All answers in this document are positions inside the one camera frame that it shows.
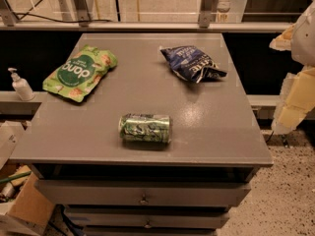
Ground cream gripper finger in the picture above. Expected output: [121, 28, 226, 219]
[269, 25, 295, 51]
[272, 66, 315, 135]

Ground green soda can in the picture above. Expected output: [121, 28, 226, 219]
[118, 113, 172, 144]

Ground blue chip bag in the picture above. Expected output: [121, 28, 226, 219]
[160, 45, 227, 84]

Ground grey drawer cabinet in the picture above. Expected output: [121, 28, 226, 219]
[12, 33, 273, 236]

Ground upper drawer knob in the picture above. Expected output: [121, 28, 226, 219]
[139, 194, 149, 206]

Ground drawer knob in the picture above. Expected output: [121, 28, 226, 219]
[139, 194, 149, 206]
[144, 220, 153, 229]

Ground lower drawer knob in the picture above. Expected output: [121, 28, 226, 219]
[144, 220, 153, 229]

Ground green dang snack bag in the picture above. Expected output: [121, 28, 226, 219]
[42, 45, 117, 102]

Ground white pump bottle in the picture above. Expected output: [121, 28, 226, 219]
[8, 68, 34, 101]

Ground cardboard box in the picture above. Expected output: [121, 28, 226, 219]
[0, 173, 55, 236]

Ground black cable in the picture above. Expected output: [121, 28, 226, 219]
[13, 12, 114, 25]

